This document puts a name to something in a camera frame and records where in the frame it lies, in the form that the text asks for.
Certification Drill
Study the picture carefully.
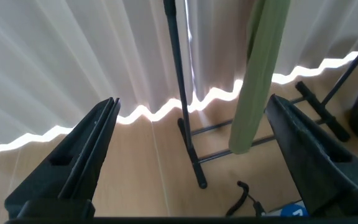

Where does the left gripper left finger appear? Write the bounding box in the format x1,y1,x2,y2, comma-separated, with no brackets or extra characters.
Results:
4,96,121,218

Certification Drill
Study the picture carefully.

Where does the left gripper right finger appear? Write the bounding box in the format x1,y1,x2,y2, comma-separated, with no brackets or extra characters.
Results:
264,94,358,216

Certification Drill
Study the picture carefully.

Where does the green printed t-shirt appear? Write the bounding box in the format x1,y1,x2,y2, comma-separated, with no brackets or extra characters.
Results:
228,0,291,156

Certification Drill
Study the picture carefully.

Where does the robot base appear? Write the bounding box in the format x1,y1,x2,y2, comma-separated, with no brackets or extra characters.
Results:
261,202,310,218

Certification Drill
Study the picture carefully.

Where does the black clothes rack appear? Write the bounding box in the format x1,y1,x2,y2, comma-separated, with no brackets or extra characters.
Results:
163,0,358,190

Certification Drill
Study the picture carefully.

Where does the beige curtain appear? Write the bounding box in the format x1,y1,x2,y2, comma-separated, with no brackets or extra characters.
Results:
0,0,358,150

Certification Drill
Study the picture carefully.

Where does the black cable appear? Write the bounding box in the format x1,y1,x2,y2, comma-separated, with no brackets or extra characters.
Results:
225,180,265,218

